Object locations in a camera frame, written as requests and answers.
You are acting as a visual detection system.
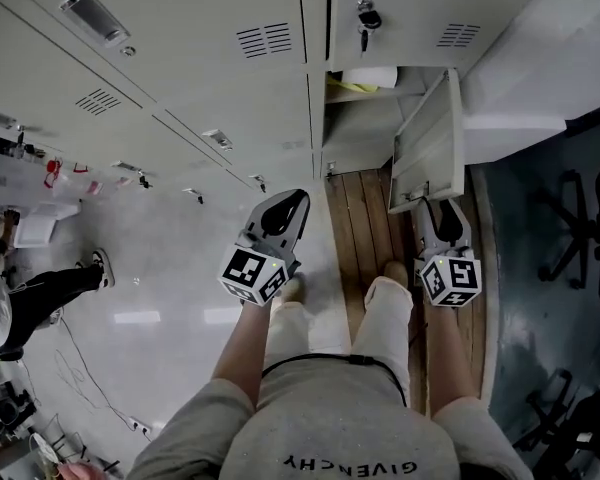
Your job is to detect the person's left forearm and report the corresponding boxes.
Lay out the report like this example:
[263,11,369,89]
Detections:
[210,297,274,410]

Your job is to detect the person's right beige shoe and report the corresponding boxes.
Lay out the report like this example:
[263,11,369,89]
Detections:
[382,260,410,289]

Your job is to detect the person's beige shoe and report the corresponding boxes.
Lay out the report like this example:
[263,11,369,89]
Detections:
[278,272,307,305]
[382,260,410,289]

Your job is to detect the white power strip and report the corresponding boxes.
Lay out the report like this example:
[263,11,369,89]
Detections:
[127,415,154,438]

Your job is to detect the wooden floor platform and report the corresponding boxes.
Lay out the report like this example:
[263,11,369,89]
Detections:
[324,167,490,417]

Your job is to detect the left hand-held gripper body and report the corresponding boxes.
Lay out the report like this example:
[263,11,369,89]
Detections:
[217,230,302,307]

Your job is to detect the black cable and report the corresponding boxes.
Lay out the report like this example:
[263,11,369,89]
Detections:
[259,351,412,410]

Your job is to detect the person's right forearm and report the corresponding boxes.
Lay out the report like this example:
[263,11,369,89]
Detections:
[427,303,482,417]

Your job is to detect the yellow strap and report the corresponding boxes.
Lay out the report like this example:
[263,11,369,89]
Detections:
[327,77,377,93]

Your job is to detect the person's grey t-shirt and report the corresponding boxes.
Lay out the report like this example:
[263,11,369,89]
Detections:
[127,355,535,480]

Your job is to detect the person's beige trousers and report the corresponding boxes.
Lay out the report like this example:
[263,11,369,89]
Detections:
[259,275,415,404]

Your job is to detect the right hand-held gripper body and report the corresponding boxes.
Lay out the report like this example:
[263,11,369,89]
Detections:
[413,240,483,309]

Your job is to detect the white paper roll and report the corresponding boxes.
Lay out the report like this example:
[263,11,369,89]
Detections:
[339,66,399,91]

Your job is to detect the locker door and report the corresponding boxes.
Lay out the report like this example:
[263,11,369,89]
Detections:
[0,0,154,164]
[387,67,465,215]

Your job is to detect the small black key bunch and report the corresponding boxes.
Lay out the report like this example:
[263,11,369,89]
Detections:
[357,0,383,53]

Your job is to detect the grey metal locker cabinet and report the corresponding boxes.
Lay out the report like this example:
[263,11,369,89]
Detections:
[0,0,465,209]

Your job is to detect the person's left beige shoe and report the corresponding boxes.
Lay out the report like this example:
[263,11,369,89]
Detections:
[278,272,307,305]

